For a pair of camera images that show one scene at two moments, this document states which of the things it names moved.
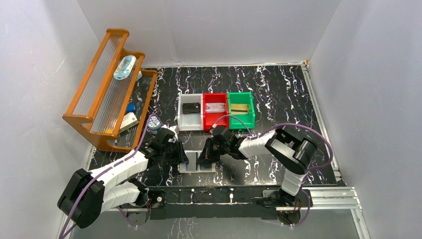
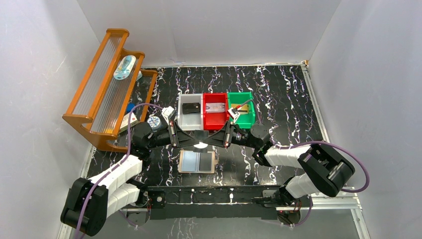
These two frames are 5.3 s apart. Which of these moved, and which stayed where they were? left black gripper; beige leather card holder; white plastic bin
Moved: left black gripper
Stayed: beige leather card holder; white plastic bin
